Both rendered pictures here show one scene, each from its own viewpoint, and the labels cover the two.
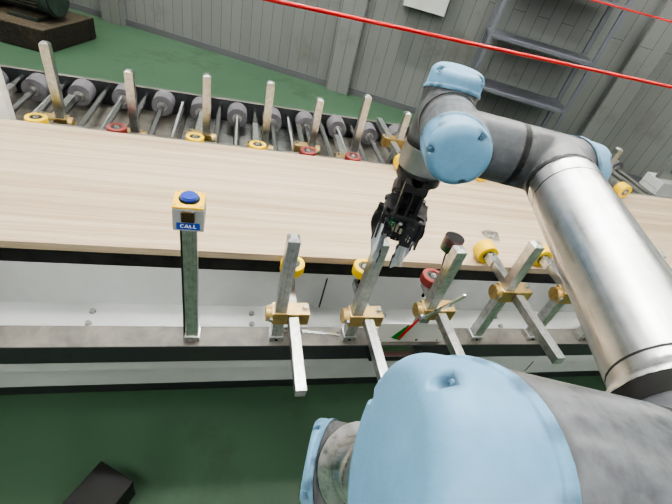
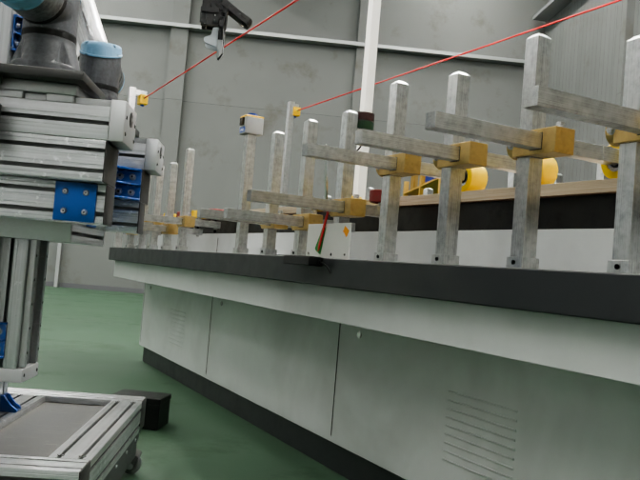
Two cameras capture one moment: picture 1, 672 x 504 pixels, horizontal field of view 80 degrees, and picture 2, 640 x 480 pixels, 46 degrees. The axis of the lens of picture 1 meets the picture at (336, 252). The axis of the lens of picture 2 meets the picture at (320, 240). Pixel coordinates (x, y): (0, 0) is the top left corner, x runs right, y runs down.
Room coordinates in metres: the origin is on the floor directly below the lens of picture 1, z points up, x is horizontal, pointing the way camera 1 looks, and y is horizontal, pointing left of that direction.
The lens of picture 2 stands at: (0.64, -2.47, 0.66)
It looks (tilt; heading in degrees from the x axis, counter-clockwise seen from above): 2 degrees up; 82
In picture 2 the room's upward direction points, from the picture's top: 5 degrees clockwise
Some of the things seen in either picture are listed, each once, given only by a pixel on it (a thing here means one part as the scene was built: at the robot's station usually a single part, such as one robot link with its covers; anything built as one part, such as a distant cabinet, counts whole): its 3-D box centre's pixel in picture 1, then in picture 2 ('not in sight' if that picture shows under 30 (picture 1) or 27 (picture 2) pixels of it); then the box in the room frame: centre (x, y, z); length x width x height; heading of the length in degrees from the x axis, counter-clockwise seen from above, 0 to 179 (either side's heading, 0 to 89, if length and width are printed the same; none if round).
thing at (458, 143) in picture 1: (465, 142); not in sight; (0.49, -0.12, 1.61); 0.11 x 0.11 x 0.08; 3
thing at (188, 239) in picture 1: (190, 286); (245, 194); (0.74, 0.36, 0.93); 0.05 x 0.05 x 0.45; 20
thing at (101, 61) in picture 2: not in sight; (100, 65); (0.27, -0.24, 1.20); 0.13 x 0.12 x 0.14; 93
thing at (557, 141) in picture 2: not in sight; (539, 144); (1.25, -1.08, 0.95); 0.14 x 0.06 x 0.05; 110
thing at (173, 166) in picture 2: not in sight; (170, 210); (0.41, 1.30, 0.90); 0.04 x 0.04 x 0.48; 20
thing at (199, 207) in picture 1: (189, 212); (250, 127); (0.74, 0.36, 1.18); 0.07 x 0.07 x 0.08; 20
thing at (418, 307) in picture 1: (433, 309); (347, 208); (1.00, -0.37, 0.85); 0.14 x 0.06 x 0.05; 110
